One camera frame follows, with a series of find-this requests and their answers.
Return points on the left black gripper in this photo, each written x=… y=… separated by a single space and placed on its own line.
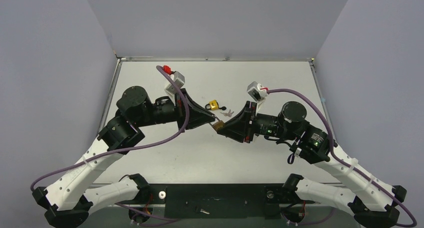
x=197 y=118

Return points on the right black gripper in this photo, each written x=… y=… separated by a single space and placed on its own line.
x=249 y=122

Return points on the silver key bunch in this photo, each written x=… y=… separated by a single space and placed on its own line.
x=229 y=113

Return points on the yellow padlock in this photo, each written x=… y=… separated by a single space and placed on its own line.
x=213 y=106

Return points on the small brass padlock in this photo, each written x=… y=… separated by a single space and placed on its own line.
x=218 y=125

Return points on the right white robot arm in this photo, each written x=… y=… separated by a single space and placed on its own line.
x=372 y=203

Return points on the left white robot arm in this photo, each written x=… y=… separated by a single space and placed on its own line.
x=71 y=199

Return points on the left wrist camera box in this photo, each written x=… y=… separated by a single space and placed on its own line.
x=179 y=80

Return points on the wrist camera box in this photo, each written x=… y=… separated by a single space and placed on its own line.
x=258 y=92
x=179 y=80

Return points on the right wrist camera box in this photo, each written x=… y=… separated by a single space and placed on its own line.
x=258 y=92

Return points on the aluminium table edge rail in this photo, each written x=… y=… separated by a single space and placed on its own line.
x=110 y=94

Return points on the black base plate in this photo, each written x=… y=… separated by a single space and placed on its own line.
x=185 y=201

